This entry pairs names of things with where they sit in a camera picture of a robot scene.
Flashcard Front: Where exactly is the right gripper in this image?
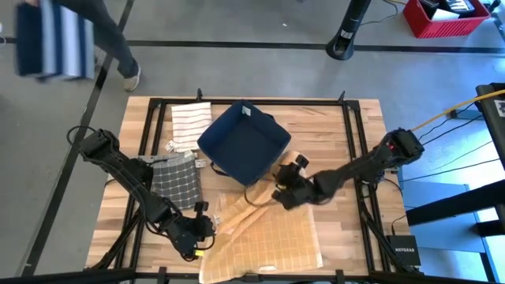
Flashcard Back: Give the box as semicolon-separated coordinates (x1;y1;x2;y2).
276;154;320;211

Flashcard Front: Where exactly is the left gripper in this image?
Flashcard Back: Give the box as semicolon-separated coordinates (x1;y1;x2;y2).
168;200;211;263

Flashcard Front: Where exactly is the grey white-checked towel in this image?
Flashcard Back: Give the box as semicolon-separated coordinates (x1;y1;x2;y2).
148;149;209;211

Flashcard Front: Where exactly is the navy white striped fabric bin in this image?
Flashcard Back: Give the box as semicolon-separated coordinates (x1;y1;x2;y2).
196;99;293;188
13;0;97;83

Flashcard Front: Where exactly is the orange checked towel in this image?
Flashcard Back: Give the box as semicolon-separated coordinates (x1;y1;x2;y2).
198;148;324;284

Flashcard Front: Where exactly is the white brown-striped towel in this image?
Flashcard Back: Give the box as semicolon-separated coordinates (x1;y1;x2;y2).
164;101;215;154

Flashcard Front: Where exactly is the black rig crossbar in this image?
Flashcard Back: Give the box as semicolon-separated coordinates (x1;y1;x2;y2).
0;267;505;284

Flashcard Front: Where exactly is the black diagonal beam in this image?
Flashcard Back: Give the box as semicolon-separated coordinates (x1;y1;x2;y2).
405;179;505;228

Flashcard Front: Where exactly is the grey floor power strip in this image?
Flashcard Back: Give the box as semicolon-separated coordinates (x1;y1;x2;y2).
448;108;485;121

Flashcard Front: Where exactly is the black equipment rack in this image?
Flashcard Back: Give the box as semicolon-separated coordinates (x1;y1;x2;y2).
475;81;505;177

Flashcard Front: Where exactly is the red plastic crate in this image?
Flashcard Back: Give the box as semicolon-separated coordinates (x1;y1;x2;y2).
402;0;492;40

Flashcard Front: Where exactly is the person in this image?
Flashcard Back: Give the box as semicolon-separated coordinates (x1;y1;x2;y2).
50;0;142;93

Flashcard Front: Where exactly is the white box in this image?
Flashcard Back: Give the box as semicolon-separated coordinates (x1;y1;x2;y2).
430;6;462;22

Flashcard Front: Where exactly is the black keyboard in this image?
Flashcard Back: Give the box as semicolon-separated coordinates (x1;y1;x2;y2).
444;0;477;13

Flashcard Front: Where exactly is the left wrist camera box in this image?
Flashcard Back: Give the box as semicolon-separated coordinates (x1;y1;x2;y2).
195;215;217;239

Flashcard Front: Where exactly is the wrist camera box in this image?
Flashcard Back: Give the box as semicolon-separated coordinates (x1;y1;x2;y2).
195;215;217;239
275;179;293;200

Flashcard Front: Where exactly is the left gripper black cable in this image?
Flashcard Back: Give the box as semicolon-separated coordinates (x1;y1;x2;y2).
189;232;218;253

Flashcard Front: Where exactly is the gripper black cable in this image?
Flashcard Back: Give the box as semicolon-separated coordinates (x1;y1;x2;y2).
243;185;279;209
189;232;218;253

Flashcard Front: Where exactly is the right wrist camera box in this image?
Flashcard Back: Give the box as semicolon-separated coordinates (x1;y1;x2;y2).
275;179;293;200

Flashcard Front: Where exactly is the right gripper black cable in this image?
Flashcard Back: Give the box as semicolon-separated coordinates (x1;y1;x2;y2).
243;185;279;209

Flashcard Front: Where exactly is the black aluminium table frame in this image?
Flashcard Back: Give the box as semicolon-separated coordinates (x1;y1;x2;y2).
84;87;425;277

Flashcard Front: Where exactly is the black Netgear network switch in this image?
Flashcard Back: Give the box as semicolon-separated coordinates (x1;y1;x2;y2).
385;234;422;268

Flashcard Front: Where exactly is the black floor cable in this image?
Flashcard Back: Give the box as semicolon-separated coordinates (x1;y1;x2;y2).
398;157;502;182
417;101;481;144

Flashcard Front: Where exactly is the yellow hanging cable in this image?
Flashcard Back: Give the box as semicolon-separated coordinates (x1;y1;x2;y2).
409;88;505;134

